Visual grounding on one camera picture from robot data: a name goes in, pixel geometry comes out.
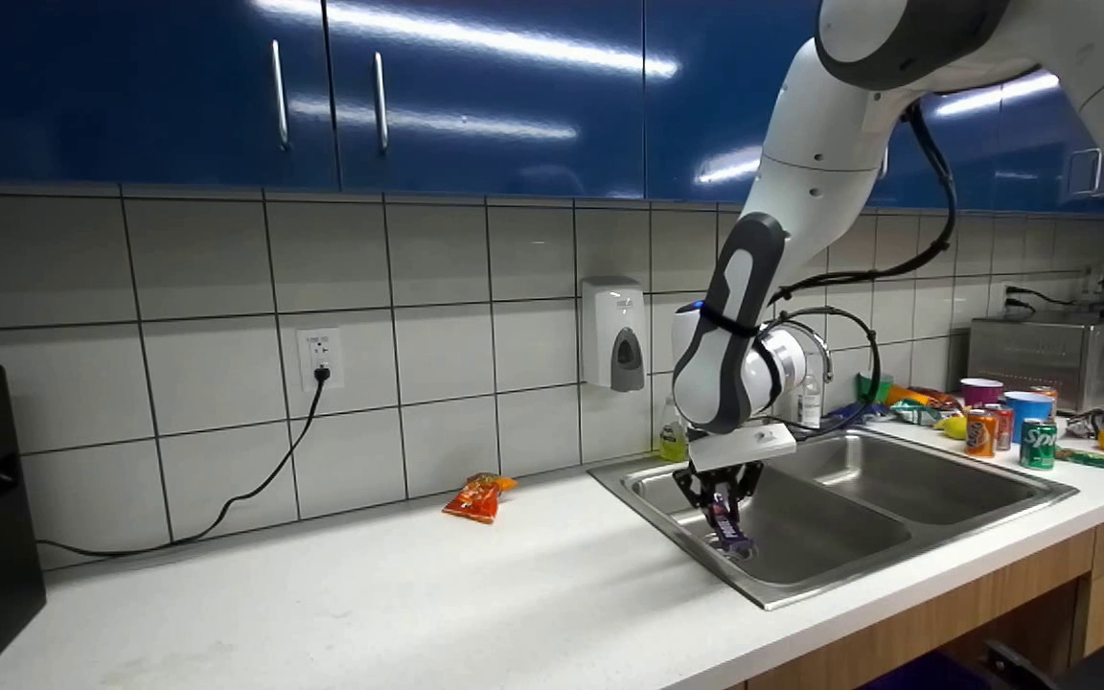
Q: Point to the blue snack packet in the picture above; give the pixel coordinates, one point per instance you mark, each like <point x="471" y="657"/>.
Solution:
<point x="854" y="417"/>

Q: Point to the silver toaster oven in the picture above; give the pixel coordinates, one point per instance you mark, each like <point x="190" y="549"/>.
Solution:
<point x="1052" y="358"/>

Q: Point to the green marker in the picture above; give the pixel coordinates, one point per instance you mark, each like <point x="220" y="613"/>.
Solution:
<point x="1095" y="461"/>

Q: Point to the blue glossy cabinet door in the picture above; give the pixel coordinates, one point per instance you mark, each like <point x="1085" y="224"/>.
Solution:
<point x="490" y="139"/>
<point x="977" y="154"/>
<point x="708" y="77"/>
<point x="1056" y="176"/>
<point x="106" y="89"/>

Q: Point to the orange snack packet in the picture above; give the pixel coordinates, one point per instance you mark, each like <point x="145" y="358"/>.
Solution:
<point x="476" y="498"/>

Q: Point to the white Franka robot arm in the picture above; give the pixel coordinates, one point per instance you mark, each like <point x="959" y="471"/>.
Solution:
<point x="822" y="154"/>

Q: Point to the white wall soap dispenser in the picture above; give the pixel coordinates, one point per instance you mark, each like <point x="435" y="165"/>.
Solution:
<point x="610" y="330"/>

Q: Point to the orange snack bag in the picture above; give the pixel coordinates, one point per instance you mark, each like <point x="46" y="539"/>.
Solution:
<point x="919" y="397"/>

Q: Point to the green dish soap bottle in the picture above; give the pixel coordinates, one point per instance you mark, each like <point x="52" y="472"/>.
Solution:
<point x="662" y="447"/>

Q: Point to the blue and white cup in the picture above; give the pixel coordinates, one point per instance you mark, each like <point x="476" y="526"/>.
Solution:
<point x="1028" y="408"/>

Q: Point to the red soda can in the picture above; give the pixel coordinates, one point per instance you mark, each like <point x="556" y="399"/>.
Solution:
<point x="1006" y="425"/>

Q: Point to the green snack bag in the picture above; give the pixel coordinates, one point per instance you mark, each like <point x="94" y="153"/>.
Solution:
<point x="919" y="417"/>

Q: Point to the white wall outlet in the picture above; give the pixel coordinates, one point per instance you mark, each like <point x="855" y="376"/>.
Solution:
<point x="321" y="352"/>

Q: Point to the green soda can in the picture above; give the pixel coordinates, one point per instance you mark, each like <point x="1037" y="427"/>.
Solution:
<point x="1037" y="447"/>

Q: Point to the yellow round object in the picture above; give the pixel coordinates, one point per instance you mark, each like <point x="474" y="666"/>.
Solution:
<point x="952" y="425"/>

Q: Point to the wooden apron panel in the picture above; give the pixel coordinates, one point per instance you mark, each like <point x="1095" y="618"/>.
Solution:
<point x="938" y="615"/>

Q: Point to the purple protein bar packet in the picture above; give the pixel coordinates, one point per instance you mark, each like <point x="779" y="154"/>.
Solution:
<point x="730" y="526"/>

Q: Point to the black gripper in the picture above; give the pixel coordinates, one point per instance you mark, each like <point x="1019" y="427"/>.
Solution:
<point x="724" y="481"/>

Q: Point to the orange soda can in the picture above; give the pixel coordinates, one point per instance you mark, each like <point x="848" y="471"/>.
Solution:
<point x="980" y="434"/>

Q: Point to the green plastic cup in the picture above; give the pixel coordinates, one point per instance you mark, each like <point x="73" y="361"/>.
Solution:
<point x="867" y="394"/>

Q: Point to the stainless steel double sink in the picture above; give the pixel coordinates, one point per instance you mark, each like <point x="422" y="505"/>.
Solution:
<point x="872" y="513"/>

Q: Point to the black chair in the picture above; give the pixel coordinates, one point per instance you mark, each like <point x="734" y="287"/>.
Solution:
<point x="1092" y="673"/>

